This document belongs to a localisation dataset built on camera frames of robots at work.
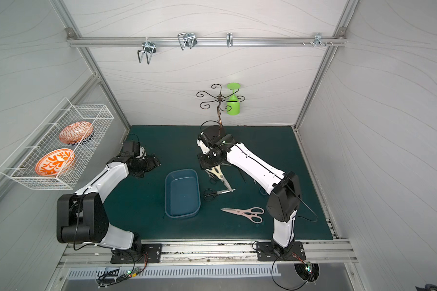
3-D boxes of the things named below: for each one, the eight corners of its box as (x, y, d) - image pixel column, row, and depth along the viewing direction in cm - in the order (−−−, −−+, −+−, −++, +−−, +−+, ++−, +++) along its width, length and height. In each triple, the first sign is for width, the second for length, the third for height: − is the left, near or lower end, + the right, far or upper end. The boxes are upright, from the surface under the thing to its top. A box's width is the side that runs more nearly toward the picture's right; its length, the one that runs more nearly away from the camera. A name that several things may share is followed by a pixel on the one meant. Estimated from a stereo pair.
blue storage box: (167, 223, 83) (163, 218, 78) (168, 177, 99) (165, 171, 93) (201, 217, 85) (200, 212, 80) (197, 173, 101) (196, 166, 95)
